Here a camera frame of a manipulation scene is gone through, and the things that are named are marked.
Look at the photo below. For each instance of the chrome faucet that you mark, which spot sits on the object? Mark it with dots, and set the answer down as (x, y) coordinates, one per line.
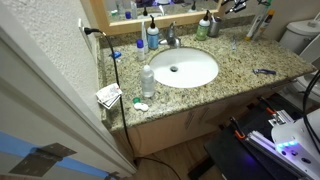
(171, 35)

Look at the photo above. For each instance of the small white bottle blue cap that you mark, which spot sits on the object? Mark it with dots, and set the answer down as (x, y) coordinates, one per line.
(140, 49)

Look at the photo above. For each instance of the tall white squeeze tube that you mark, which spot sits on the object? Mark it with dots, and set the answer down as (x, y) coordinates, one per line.
(144, 32)

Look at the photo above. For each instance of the small blue object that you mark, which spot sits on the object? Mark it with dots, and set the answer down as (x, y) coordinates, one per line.
(116, 54)

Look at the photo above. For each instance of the white door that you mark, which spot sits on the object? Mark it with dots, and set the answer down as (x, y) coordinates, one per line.
(40, 110)

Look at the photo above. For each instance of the wood framed mirror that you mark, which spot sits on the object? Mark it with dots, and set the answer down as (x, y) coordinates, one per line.
(100, 20)

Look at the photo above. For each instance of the white green contact lens case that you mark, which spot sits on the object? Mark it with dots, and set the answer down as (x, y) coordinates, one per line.
(140, 105)

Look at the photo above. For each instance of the stack of paper cards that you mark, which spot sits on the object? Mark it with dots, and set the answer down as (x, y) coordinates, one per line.
(108, 95)

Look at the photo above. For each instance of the white toilet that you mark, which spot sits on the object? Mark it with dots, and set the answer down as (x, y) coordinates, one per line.
(301, 36)

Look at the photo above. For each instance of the blue razor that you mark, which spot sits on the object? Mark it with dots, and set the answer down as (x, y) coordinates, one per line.
(264, 71)

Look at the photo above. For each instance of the metal door hinge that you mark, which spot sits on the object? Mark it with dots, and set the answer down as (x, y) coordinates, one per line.
(41, 158)

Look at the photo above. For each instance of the black robot cart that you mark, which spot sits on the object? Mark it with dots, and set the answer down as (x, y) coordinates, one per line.
(233, 153)

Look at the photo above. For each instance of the clear plastic bottle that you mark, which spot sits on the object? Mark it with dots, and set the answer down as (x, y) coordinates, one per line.
(147, 81)

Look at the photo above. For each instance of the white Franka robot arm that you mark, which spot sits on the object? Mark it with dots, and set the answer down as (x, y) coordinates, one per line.
(300, 146)

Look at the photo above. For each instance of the wooden vanity cabinet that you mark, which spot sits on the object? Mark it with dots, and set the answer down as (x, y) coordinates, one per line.
(173, 130)

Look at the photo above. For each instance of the green soap pump bottle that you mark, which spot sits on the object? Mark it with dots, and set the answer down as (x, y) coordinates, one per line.
(202, 27)

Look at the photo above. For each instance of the white wall outlet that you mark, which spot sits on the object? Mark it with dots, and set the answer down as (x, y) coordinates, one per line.
(83, 33)

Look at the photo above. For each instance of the brown spray bottle orange cap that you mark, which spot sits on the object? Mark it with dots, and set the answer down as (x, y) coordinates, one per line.
(266, 20)

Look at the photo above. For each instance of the orange black clamp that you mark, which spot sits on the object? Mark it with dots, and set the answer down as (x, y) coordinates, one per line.
(238, 130)
(266, 106)

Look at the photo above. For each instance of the white oval sink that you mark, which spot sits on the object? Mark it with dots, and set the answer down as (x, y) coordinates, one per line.
(186, 68)

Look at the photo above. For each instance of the aluminium mounting rail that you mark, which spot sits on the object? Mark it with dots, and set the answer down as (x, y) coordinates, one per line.
(266, 146)

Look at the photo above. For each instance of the blue soap pump bottle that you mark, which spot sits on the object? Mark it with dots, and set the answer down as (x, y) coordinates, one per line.
(153, 34)

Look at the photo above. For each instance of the silver metal cup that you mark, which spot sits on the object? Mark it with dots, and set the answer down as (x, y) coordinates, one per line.
(214, 28)

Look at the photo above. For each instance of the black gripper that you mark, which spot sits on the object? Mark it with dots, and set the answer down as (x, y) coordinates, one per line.
(239, 2)

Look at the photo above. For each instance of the white toothpaste tube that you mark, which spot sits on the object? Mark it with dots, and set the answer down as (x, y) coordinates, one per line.
(213, 18)

